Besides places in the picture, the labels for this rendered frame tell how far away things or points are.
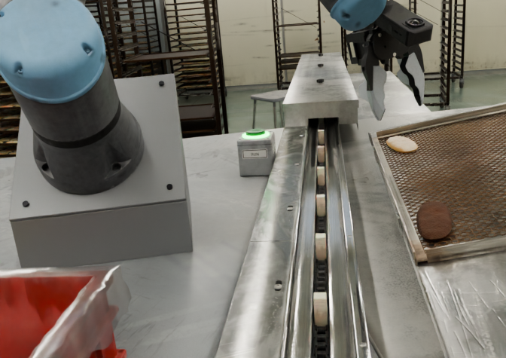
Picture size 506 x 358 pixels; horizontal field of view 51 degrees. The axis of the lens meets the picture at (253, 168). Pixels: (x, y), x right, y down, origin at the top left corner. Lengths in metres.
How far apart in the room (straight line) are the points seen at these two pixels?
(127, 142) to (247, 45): 7.19
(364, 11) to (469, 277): 0.39
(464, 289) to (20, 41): 0.51
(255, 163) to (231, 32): 6.90
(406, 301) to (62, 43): 0.47
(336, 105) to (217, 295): 0.73
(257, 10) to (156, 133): 7.09
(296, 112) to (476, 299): 0.85
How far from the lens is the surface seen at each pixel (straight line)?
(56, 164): 0.73
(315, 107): 1.26
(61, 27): 0.63
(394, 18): 0.86
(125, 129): 0.73
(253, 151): 1.04
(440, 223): 0.61
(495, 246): 0.56
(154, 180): 0.75
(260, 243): 0.66
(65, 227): 0.76
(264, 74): 7.90
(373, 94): 0.89
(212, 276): 0.69
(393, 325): 0.58
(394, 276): 0.67
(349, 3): 0.73
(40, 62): 0.60
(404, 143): 0.92
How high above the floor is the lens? 1.14
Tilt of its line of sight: 17 degrees down
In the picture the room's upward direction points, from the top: 5 degrees counter-clockwise
